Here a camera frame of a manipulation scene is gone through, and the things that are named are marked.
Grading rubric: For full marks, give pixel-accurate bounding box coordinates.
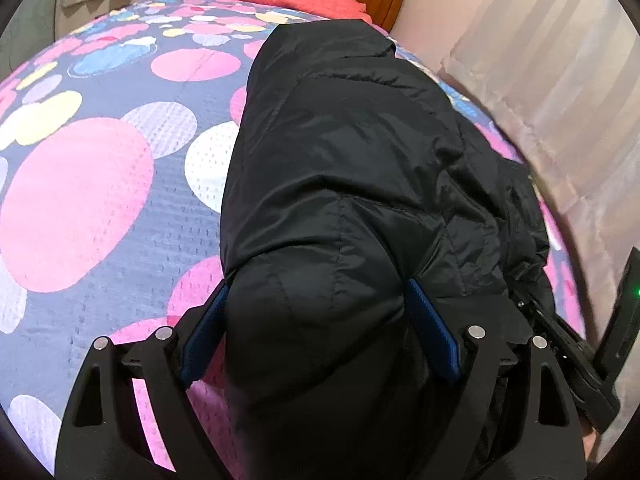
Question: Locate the black quilted jacket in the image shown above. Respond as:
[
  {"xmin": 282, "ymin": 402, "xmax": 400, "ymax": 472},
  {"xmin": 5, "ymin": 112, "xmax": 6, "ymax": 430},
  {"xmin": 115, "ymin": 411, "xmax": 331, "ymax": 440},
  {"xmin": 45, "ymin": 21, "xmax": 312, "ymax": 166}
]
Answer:
[{"xmin": 220, "ymin": 20, "xmax": 554, "ymax": 479}]

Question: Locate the colourful circle-pattern bedspread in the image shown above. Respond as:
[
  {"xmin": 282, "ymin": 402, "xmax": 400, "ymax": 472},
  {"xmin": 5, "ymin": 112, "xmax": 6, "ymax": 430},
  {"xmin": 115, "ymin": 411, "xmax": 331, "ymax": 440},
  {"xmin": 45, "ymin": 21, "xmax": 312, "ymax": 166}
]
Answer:
[{"xmin": 1, "ymin": 0, "xmax": 564, "ymax": 479}]

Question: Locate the white curtain along bed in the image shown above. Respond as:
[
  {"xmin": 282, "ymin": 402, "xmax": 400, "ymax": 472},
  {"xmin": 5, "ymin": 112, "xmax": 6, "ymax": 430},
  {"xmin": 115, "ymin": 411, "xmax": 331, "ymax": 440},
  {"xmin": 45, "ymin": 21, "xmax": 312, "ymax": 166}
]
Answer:
[{"xmin": 439, "ymin": 0, "xmax": 640, "ymax": 461}]

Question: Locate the frosted glass wardrobe door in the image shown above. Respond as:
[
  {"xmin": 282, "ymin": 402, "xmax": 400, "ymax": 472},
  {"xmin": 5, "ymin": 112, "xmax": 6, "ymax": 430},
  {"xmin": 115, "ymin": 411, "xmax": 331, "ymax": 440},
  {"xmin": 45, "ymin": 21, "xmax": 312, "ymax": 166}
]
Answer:
[{"xmin": 1, "ymin": 0, "xmax": 56, "ymax": 79}]

